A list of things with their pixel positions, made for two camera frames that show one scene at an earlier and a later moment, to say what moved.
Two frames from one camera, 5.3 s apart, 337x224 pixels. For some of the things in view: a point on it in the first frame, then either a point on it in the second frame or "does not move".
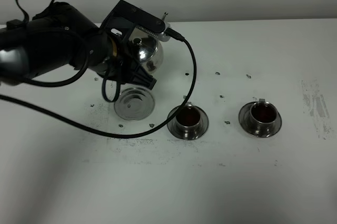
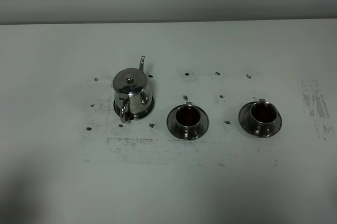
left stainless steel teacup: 188,118 does not move
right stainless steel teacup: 264,116 does not move
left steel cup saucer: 172,127 does not move
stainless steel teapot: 146,48 to 131,96
